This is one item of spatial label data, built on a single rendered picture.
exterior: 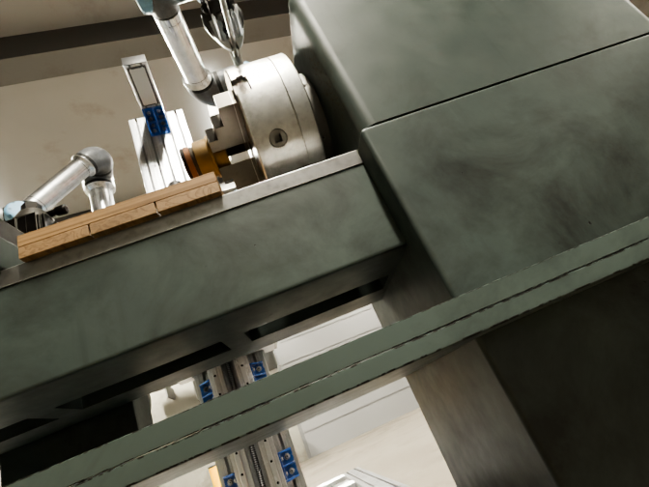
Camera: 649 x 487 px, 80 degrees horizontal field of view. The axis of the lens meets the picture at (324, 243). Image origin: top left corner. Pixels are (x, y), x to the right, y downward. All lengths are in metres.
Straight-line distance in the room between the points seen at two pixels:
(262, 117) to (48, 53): 2.89
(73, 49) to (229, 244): 3.03
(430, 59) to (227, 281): 0.50
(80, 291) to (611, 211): 0.75
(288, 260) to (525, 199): 0.35
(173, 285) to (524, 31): 0.73
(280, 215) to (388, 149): 0.19
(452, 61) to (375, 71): 0.13
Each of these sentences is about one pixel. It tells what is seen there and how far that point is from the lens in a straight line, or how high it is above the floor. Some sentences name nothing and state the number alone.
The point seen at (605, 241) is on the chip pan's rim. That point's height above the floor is 0.56.
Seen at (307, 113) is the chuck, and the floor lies 1.00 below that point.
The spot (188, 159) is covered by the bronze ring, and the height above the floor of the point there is 1.06.
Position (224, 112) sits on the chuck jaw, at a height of 1.07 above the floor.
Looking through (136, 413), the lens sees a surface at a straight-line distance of 0.96.
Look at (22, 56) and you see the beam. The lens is 3.59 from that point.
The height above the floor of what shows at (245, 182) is 1.00.
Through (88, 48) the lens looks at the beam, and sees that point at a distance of 3.53.
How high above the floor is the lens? 0.50
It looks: 22 degrees up
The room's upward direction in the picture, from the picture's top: 24 degrees counter-clockwise
